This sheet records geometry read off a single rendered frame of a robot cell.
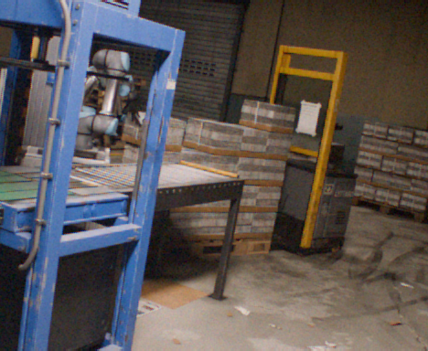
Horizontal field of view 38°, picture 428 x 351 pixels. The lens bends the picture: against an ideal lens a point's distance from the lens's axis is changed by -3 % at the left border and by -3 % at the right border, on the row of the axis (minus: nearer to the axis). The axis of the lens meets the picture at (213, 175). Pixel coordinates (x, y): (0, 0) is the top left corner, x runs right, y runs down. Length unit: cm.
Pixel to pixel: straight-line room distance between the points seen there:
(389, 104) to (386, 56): 84
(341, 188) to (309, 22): 614
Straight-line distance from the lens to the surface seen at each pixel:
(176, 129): 461
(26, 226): 240
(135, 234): 272
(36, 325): 238
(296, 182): 596
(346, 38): 1146
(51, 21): 227
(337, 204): 600
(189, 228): 491
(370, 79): 1125
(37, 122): 424
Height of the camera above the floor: 133
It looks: 8 degrees down
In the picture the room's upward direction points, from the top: 10 degrees clockwise
